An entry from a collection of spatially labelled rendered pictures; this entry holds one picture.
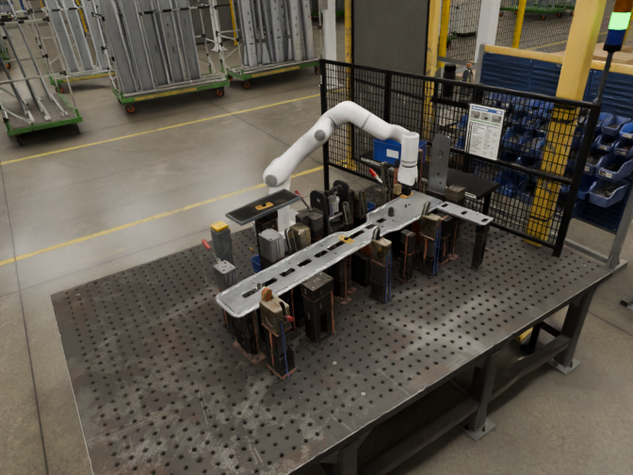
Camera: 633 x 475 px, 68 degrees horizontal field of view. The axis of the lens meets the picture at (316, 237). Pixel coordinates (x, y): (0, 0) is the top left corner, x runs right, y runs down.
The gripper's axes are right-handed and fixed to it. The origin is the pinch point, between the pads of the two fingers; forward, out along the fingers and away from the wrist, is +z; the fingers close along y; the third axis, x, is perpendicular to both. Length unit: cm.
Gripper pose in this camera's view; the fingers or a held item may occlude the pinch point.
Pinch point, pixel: (407, 190)
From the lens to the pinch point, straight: 255.5
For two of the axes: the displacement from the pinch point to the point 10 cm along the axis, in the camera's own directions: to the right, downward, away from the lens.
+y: 6.8, 3.6, -6.4
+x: 7.4, -3.8, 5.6
